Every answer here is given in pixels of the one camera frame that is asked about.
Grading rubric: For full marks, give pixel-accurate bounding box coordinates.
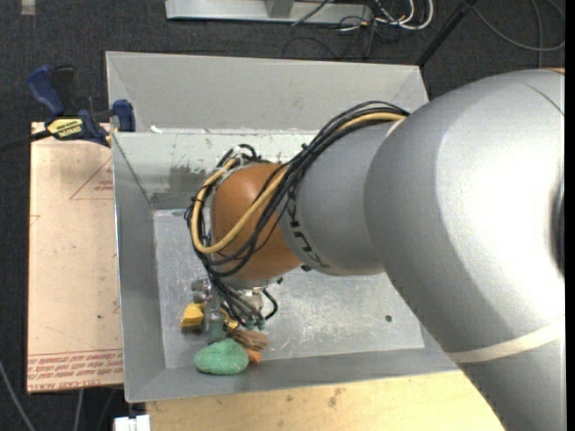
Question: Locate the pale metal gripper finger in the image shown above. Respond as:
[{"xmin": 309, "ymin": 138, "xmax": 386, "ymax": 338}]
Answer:
[
  {"xmin": 206, "ymin": 297, "xmax": 225, "ymax": 344},
  {"xmin": 191, "ymin": 278, "xmax": 213, "ymax": 305}
]

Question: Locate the yellow angular toy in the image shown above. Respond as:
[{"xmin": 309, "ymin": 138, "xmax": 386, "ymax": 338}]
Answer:
[{"xmin": 180, "ymin": 302, "xmax": 239, "ymax": 335}]

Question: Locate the green cloth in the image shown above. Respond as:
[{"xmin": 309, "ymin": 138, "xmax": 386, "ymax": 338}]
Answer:
[{"xmin": 193, "ymin": 338, "xmax": 250, "ymax": 376}]

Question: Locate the brown toy animal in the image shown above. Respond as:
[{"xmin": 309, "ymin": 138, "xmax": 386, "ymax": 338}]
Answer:
[{"xmin": 233, "ymin": 328, "xmax": 270, "ymax": 364}]

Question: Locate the grey metal bin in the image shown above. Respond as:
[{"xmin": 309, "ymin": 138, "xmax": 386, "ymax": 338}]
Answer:
[{"xmin": 105, "ymin": 50, "xmax": 460, "ymax": 404}]

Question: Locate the brown cardboard board, red print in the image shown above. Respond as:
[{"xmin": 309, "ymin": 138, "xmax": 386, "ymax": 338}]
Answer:
[{"xmin": 27, "ymin": 121, "xmax": 125, "ymax": 394}]

